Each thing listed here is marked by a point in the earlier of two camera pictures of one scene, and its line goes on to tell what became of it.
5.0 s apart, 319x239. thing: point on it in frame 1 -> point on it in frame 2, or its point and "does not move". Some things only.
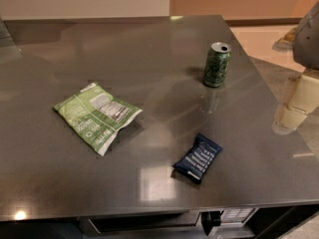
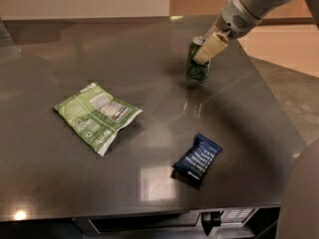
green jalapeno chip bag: (95, 116) does not move
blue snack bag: (197, 159) does not move
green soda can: (217, 64) -> (195, 71)
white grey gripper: (307, 44) -> (235, 19)
